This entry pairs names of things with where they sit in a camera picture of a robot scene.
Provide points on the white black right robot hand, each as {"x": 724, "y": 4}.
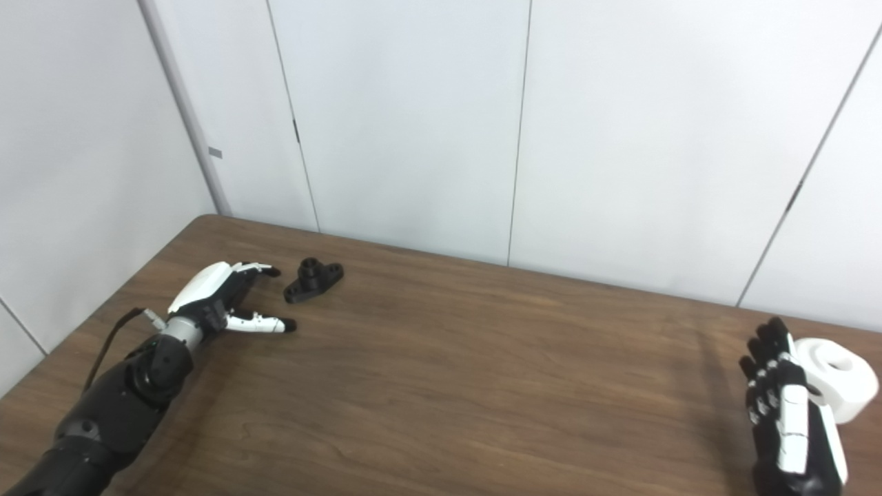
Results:
{"x": 789, "y": 427}

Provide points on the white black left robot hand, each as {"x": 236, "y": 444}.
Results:
{"x": 203, "y": 286}

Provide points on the round white plastic piece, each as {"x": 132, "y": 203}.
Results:
{"x": 847, "y": 382}

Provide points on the black flanged holder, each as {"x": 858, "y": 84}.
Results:
{"x": 313, "y": 282}

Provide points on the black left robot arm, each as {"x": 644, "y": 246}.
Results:
{"x": 117, "y": 406}

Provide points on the black panel hinge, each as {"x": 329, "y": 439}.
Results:
{"x": 794, "y": 197}
{"x": 296, "y": 131}

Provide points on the grey wall corner trim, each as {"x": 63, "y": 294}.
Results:
{"x": 186, "y": 110}

